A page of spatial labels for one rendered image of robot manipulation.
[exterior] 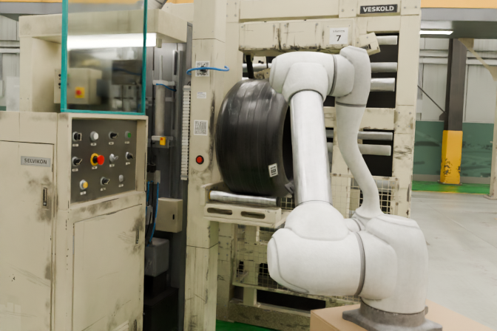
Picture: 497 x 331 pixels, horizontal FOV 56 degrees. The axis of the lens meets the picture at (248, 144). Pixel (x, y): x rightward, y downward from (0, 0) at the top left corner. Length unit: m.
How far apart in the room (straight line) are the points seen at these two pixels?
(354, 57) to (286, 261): 0.69
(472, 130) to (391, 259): 10.85
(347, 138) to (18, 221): 1.32
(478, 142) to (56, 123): 10.85
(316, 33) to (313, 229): 1.46
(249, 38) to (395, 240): 1.63
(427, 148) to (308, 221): 10.57
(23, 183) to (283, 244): 1.22
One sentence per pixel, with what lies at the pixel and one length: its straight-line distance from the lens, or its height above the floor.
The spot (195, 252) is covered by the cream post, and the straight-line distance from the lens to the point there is 2.43.
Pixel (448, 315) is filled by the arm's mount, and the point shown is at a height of 0.76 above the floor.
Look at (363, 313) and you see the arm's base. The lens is 1.27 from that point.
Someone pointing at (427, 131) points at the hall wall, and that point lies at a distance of 11.66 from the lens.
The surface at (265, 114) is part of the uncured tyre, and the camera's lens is 2.02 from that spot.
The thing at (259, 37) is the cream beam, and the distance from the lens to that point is 2.53.
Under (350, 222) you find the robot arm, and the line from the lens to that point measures 1.71.
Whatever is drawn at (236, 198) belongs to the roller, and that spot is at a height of 0.90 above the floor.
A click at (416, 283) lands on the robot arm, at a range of 1.22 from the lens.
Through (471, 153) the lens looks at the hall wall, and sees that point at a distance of 11.99.
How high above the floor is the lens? 1.27
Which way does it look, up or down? 3 degrees down
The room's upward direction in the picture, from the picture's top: 2 degrees clockwise
